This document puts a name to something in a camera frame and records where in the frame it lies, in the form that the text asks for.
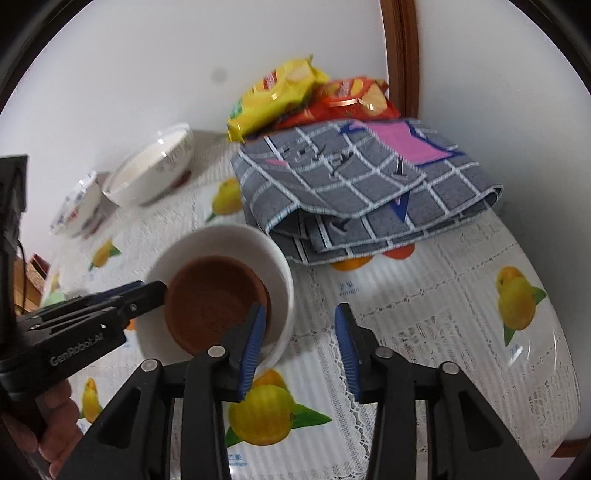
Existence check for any brown wooden door frame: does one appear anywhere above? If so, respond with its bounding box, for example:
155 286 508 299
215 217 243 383
379 0 421 121

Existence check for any white bowl with grey pattern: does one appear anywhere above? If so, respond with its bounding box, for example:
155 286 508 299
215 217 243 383
102 122 195 208

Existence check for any reddish brown bowl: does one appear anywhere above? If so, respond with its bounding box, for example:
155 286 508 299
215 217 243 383
165 257 273 356

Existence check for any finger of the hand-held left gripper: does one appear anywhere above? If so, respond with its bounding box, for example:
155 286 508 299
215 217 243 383
18 298 139 334
44 280 168 315

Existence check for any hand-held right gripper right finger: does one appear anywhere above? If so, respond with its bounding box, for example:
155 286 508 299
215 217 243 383
334 302 536 480

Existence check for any person's left hand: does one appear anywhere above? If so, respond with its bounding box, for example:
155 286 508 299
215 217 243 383
39 381 86 469

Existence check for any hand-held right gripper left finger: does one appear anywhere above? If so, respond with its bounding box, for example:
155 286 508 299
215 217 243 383
74 302 269 480

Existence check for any large crane pattern bowl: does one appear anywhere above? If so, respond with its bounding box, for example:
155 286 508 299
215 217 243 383
48 170 103 238

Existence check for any grey checked cloth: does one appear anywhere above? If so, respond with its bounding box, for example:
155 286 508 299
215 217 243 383
231 117 505 267

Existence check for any red snack bag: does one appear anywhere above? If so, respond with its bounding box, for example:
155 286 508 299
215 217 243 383
272 78 402 131

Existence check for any small plain white bowl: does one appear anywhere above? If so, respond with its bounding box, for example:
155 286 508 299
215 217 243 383
137 224 296 377

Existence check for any yellow snack bag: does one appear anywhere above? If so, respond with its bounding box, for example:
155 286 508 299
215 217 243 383
226 56 331 143

